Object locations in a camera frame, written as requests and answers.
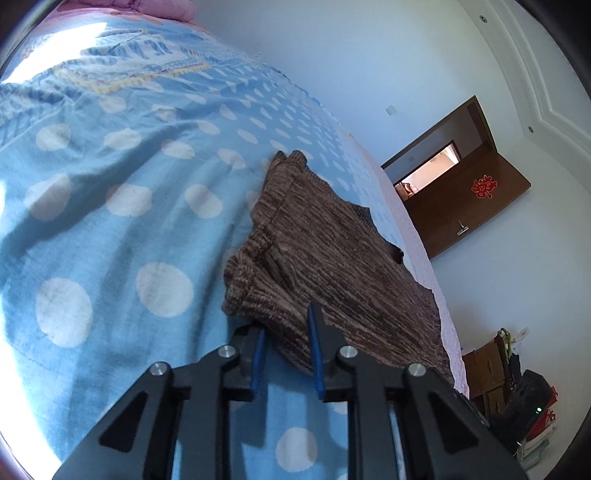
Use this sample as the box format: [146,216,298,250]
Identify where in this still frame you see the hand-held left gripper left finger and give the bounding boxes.
[51,323,269,480]

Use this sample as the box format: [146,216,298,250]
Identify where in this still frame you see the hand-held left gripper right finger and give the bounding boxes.
[307,302,530,480]

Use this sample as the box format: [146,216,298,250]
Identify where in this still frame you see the brown knit sweater sun pattern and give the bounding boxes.
[222,150,456,387]

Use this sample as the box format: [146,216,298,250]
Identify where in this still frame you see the wooden cabinet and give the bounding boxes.
[462,336,511,416]

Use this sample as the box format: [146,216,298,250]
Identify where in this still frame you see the brown wooden door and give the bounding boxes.
[405,151,532,260]

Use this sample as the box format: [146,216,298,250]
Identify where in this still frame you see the blue and pink bed sheet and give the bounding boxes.
[0,0,471,480]

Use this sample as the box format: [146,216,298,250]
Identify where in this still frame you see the black bag with items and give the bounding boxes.
[488,369,555,455]

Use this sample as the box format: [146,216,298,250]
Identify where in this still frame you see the red paper door decoration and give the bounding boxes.
[469,173,498,199]

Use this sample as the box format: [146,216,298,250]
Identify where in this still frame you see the red bag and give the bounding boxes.
[526,388,560,441]

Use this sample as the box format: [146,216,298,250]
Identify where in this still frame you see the stack of flat boxes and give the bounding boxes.
[513,436,551,472]

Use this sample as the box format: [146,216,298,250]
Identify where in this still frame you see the folded pink blanket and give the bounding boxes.
[83,0,197,22]

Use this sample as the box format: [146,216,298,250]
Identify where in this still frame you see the dark wooden door frame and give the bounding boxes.
[381,95,500,186]

